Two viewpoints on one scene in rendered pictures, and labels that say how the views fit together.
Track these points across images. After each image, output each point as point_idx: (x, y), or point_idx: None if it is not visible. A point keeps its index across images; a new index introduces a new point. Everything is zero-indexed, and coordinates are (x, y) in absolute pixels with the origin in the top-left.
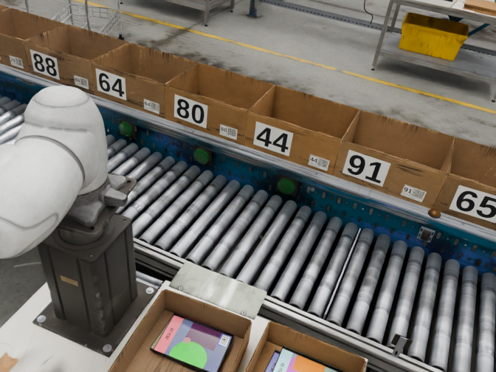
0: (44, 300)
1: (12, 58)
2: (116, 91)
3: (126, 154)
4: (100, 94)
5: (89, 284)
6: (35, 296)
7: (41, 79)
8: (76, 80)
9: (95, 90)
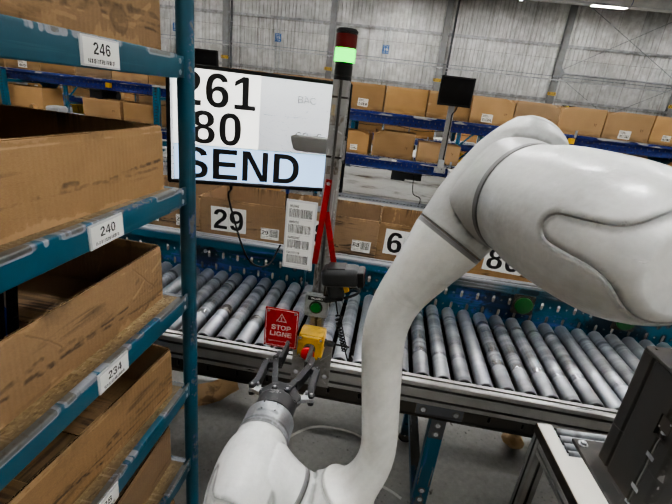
0: (597, 502)
1: (264, 231)
2: None
3: (438, 316)
4: (384, 256)
5: None
6: (580, 499)
7: None
8: (354, 244)
9: (378, 253)
